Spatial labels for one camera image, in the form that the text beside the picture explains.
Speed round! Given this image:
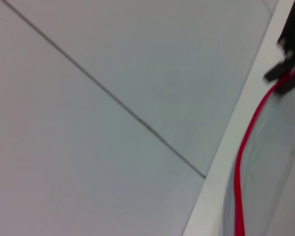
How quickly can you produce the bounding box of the clear document bag red zipper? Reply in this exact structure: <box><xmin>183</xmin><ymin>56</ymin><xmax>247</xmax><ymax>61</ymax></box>
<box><xmin>220</xmin><ymin>58</ymin><xmax>295</xmax><ymax>236</ymax></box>

